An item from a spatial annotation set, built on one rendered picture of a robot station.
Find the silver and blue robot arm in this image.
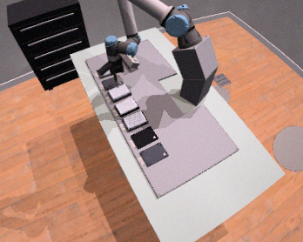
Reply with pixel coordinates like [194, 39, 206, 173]
[104, 0, 202, 62]

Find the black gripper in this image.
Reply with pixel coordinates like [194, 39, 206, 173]
[108, 55, 124, 88]

